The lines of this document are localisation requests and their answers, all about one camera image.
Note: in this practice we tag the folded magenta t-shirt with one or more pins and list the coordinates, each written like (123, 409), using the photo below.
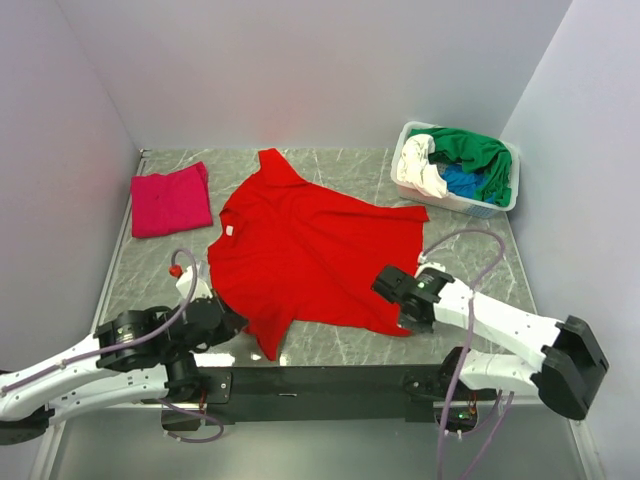
(164, 204)

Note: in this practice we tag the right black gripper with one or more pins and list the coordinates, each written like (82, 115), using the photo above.
(402, 313)

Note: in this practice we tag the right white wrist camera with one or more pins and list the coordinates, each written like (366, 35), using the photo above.
(425, 263)

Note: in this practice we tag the white t-shirt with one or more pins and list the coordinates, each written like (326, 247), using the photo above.
(414, 167)

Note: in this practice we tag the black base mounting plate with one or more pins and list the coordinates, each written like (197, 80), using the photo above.
(260, 394)

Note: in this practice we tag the white plastic laundry basket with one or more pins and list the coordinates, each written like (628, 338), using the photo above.
(452, 201)

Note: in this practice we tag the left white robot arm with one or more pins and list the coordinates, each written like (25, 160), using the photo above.
(141, 356)

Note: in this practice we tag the blue t-shirt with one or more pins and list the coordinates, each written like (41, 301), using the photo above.
(465, 185)

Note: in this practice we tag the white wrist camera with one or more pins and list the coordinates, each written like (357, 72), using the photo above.
(191, 281)
(425, 263)

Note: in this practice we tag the green t-shirt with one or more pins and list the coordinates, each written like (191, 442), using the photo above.
(475, 153)

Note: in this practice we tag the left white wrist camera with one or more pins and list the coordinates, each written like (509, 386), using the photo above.
(191, 281)

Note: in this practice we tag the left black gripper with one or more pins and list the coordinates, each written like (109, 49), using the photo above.
(232, 325)

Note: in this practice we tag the red t-shirt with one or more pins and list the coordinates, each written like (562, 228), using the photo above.
(294, 250)

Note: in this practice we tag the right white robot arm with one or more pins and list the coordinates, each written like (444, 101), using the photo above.
(560, 361)

